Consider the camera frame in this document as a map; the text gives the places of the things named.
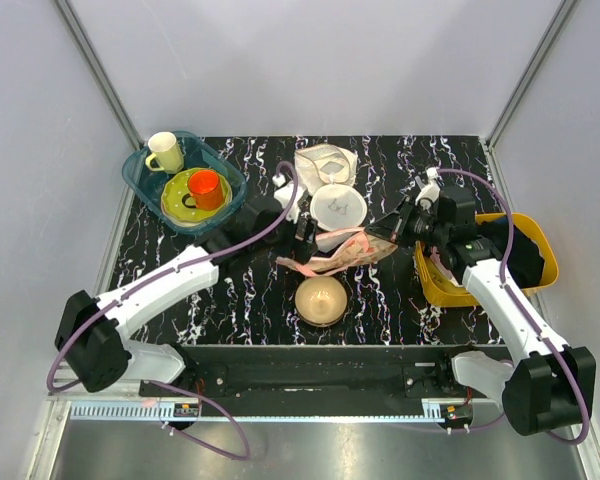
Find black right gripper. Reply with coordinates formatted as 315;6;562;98
366;196;450;249

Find pink floral mesh laundry bag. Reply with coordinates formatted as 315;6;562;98
275;227;397;278

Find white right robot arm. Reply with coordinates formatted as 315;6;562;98
365;186;596;436

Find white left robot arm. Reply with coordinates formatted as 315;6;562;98
54;197;317;396

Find round white mesh laundry bag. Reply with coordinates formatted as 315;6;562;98
310;184;367;231

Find cream mesh laundry bag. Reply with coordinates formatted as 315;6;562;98
294;143;358;195

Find pink garment in basket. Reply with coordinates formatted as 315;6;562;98
429;247;453;278

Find beige bowl with brown rim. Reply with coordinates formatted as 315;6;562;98
294;277;348;328

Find yellow plastic basket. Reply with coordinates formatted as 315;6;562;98
414;212;559;308

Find orange mug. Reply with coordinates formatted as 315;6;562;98
182;169;225;211

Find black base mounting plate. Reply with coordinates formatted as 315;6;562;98
170;345;472;399

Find black clothes in basket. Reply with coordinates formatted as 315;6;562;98
477;216;545;289

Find green dotted plate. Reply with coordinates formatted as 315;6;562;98
161;168;233;224

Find pale yellow mug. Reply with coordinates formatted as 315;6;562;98
145;132;184;174

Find teal plastic tub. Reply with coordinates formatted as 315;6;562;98
122;131;247;237

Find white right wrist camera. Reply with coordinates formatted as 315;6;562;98
416;167;440;210

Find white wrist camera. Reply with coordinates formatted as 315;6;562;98
416;167;440;210
272;173;306;223

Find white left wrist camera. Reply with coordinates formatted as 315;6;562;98
272;173;306;223

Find aluminium frame rail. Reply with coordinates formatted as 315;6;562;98
51;0;144;150

